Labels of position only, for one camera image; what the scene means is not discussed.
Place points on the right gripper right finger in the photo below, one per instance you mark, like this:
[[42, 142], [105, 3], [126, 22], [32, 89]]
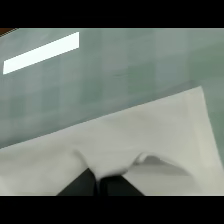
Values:
[[118, 187]]

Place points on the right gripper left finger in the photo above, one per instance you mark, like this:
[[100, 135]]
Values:
[[83, 186]]

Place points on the white garment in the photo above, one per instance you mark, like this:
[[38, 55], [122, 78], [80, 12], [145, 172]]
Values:
[[140, 133]]

